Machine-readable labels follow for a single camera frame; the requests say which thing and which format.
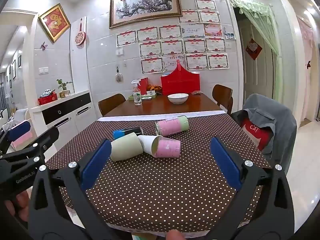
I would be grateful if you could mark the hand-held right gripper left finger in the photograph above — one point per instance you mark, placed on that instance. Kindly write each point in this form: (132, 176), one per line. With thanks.
(96, 163)

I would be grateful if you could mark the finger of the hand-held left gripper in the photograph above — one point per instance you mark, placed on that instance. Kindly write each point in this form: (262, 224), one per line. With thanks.
(47, 137)
(20, 130)

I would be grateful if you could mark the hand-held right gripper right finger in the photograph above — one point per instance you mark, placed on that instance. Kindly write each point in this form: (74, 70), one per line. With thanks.
(225, 161)

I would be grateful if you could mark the green paper cup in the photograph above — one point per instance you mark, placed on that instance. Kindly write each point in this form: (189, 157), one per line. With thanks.
(126, 148)

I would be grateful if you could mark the white paper cup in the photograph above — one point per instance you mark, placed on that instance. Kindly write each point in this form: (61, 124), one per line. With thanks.
(146, 143)

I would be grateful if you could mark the pink paper cup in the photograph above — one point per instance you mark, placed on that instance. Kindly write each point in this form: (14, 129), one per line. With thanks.
(167, 148)

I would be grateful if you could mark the person's left hand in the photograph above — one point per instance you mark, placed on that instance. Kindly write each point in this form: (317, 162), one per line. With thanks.
(21, 205)

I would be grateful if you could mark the white and black sideboard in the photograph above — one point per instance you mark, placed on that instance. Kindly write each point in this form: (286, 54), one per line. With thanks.
(67, 107)

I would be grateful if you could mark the red gift box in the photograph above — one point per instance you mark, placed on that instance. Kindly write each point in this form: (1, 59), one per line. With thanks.
(47, 99)

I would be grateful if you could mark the small potted plant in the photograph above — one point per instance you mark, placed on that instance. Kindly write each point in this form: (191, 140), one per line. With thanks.
(63, 87)

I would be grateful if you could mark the wooden chair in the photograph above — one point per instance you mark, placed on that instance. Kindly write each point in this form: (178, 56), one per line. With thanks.
(222, 95)
(110, 103)

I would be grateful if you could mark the pink green tin can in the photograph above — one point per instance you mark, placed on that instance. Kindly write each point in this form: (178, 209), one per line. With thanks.
(172, 125)

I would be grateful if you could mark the brown polka dot tablecloth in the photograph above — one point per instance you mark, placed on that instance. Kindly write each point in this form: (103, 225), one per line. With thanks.
(155, 192)

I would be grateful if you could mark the grey jacket on chair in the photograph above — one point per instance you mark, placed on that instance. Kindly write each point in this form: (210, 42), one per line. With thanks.
(280, 125)

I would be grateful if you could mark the white bowl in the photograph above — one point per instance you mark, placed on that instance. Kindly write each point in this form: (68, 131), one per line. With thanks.
(178, 98)

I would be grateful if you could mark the clear spray bottle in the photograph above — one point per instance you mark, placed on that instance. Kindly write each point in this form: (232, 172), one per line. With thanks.
(137, 96)

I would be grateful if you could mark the wooden dining table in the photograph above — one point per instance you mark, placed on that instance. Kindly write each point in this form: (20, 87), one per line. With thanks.
(155, 107)

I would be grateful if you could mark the green flat box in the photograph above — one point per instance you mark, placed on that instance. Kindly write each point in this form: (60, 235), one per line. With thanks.
(150, 94)

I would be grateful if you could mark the white door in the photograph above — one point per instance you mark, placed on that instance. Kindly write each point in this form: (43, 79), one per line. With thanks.
(260, 80)

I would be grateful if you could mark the red felt bag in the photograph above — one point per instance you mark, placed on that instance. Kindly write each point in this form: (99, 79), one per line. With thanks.
(180, 85)

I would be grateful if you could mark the small red box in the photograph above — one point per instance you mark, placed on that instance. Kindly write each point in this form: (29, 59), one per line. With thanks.
(143, 86)

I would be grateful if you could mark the orange snack pile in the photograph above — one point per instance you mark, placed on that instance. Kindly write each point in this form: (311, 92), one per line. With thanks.
(154, 88)

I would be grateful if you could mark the framed red gold picture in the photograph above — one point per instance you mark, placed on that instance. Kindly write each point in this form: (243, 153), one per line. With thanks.
(54, 22)

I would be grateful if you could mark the red diamond door decoration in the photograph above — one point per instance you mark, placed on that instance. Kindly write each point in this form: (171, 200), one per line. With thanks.
(254, 49)

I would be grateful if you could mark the pink curtain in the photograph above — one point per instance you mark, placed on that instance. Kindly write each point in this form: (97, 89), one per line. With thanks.
(306, 42)

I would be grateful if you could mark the green door curtain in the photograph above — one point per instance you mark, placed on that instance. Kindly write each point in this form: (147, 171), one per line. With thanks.
(262, 20)

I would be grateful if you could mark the framed blossom painting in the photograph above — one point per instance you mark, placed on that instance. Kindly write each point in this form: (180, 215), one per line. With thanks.
(146, 5)

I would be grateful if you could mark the white light switch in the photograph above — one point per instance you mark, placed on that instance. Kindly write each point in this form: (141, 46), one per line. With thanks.
(43, 70)

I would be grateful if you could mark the butterfly wall sticker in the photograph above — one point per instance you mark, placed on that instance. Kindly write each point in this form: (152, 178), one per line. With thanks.
(44, 45)

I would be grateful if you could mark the round red wall ornament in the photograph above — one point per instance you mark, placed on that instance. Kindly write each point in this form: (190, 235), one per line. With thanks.
(80, 38)

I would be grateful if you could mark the white wall socket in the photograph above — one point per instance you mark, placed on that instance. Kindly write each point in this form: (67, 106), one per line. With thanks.
(120, 52)

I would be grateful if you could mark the group of wall certificates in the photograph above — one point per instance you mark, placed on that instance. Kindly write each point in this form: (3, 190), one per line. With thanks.
(175, 47)

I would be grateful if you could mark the small wall photo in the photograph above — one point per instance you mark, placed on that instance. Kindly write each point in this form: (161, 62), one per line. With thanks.
(230, 36)

